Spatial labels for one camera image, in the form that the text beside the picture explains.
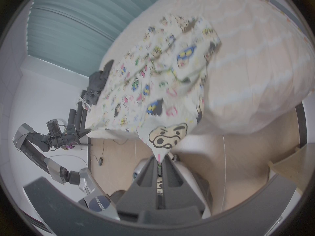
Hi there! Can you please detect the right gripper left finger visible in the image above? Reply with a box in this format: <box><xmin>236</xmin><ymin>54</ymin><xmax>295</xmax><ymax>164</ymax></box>
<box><xmin>118</xmin><ymin>155</ymin><xmax>158</xmax><ymax>213</ymax></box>

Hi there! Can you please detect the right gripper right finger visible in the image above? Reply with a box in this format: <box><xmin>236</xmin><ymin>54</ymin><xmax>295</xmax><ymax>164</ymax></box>
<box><xmin>162</xmin><ymin>156</ymin><xmax>206</xmax><ymax>212</ymax></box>

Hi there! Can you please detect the white printed pyjama top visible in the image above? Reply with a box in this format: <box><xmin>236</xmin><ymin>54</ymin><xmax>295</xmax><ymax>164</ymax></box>
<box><xmin>86</xmin><ymin>14</ymin><xmax>222</xmax><ymax>206</ymax></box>

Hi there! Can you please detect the dark grey garment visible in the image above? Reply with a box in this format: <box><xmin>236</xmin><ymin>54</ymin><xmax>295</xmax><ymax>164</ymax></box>
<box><xmin>80</xmin><ymin>88</ymin><xmax>99</xmax><ymax>107</ymax></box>

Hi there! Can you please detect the black garment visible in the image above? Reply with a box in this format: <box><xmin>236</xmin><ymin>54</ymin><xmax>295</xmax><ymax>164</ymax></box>
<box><xmin>89</xmin><ymin>59</ymin><xmax>115</xmax><ymax>96</ymax></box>

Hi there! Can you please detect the blue-green curtain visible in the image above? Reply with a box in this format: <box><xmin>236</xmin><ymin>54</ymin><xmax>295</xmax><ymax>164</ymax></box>
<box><xmin>30</xmin><ymin>0</ymin><xmax>176</xmax><ymax>44</ymax></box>
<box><xmin>25</xmin><ymin>6</ymin><xmax>116</xmax><ymax>79</ymax></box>

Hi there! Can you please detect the bed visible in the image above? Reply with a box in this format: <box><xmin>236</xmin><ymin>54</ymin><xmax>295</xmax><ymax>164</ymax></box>
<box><xmin>85</xmin><ymin>0</ymin><xmax>315</xmax><ymax>150</ymax></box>

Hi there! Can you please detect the black cable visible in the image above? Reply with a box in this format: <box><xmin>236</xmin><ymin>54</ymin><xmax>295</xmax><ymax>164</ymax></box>
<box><xmin>91</xmin><ymin>139</ymin><xmax>107</xmax><ymax>167</ymax></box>

